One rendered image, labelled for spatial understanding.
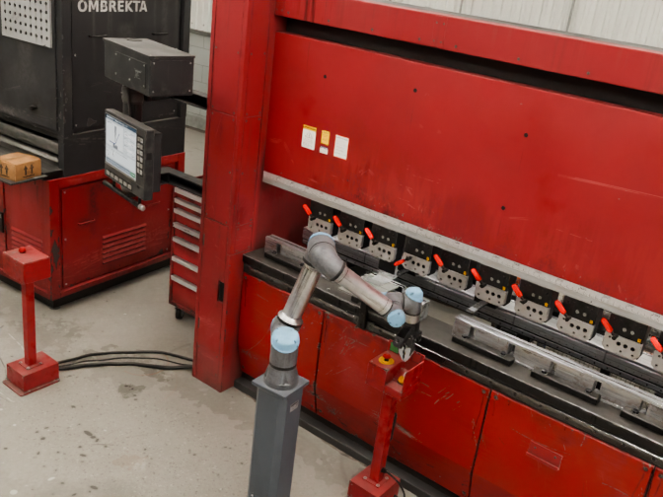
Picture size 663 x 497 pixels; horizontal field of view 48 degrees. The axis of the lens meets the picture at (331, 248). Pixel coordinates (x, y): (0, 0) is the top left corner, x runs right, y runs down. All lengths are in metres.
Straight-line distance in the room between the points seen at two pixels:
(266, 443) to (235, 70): 1.82
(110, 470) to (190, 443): 0.45
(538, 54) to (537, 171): 0.47
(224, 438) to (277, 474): 0.83
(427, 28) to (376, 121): 0.51
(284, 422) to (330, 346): 0.79
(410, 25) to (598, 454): 1.99
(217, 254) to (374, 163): 1.09
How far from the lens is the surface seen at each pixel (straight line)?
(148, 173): 3.80
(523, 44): 3.20
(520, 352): 3.50
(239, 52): 3.86
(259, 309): 4.23
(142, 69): 3.76
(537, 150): 3.23
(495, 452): 3.63
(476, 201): 3.38
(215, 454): 4.11
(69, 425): 4.33
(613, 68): 3.08
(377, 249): 3.72
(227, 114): 3.96
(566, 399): 3.37
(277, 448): 3.36
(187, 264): 4.98
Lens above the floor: 2.53
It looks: 22 degrees down
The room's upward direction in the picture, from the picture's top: 7 degrees clockwise
